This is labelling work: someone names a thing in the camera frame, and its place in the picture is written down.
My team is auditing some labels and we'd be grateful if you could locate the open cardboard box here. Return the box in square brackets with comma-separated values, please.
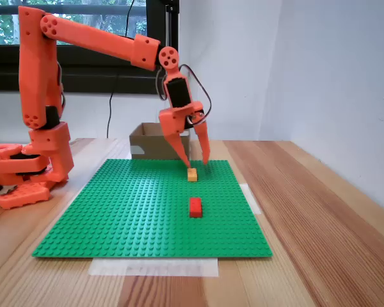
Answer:
[129, 122, 192, 161]

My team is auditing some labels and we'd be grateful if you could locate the red lego block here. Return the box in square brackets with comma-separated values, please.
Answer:
[189, 197, 204, 219]

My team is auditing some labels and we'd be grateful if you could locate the green lego baseplate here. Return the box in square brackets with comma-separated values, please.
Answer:
[31, 159, 273, 259]

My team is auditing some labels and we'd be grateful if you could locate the masking tape strip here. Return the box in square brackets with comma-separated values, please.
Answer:
[239, 183, 262, 216]
[88, 257, 220, 278]

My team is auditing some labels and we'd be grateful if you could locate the black framed window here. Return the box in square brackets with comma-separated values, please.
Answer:
[0, 0, 167, 95]

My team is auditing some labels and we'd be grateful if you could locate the gripper servo wire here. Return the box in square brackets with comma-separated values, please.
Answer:
[178, 63, 212, 126]

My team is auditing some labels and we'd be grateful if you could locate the hanging black cable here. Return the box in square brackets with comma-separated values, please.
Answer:
[106, 0, 136, 140]

